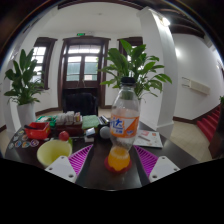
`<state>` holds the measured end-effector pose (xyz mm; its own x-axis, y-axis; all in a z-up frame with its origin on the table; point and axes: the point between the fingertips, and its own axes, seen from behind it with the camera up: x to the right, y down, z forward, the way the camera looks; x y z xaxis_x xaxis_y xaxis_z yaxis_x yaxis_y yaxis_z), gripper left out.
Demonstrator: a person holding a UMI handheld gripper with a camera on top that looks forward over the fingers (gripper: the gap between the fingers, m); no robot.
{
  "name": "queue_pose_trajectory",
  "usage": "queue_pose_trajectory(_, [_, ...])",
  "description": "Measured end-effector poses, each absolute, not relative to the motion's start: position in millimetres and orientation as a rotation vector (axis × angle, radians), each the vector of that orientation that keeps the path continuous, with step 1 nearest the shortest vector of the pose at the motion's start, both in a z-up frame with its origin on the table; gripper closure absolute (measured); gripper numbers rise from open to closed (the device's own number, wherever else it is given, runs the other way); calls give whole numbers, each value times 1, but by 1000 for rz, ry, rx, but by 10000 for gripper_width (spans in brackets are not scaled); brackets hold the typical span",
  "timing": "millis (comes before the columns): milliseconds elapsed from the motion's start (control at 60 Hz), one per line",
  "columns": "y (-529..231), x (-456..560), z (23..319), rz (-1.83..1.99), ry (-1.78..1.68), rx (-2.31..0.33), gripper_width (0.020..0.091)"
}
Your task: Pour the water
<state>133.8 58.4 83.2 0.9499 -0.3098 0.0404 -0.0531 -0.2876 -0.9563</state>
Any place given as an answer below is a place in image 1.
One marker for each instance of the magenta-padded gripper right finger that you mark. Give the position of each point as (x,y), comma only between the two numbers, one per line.
(162,168)

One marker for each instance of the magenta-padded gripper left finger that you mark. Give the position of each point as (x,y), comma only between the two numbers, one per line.
(62,168)

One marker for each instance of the clear orange drink bottle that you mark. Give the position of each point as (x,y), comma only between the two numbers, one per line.
(124,123)

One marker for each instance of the pale yellow cup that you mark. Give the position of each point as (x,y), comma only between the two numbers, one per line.
(53,153)

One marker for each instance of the printed white magazine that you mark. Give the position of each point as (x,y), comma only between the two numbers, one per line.
(150,139)

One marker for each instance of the small red ball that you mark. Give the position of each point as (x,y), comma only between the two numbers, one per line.
(64,136)

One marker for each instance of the flat round red coaster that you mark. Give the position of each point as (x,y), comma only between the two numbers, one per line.
(118,171)

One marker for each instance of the red plastic box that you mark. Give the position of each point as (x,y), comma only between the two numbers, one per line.
(37,130)

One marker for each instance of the dark tray of white items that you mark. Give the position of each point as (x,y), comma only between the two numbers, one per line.
(68,121)

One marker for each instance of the flat green box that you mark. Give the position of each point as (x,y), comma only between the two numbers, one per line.
(45,119)

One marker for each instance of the grey ball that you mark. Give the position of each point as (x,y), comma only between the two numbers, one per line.
(104,132)

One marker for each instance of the red carpeted staircase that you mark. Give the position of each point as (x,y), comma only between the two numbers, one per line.
(208,125)

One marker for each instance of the black office chair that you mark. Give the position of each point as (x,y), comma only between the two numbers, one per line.
(80,103)

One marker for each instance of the leafy plant in white pot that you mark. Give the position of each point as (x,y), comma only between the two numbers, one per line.
(133,63)
(23,83)

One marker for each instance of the dark wooden glazed door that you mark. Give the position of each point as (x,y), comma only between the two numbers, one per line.
(81,66)

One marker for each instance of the dark framed window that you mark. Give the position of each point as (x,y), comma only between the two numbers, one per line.
(133,41)
(40,60)

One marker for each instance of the green exit sign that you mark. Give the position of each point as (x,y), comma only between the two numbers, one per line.
(81,34)

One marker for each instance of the bright pillar lamp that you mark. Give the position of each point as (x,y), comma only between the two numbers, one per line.
(165,21)

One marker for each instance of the white wall unit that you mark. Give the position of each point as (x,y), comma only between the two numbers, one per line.
(196,86)

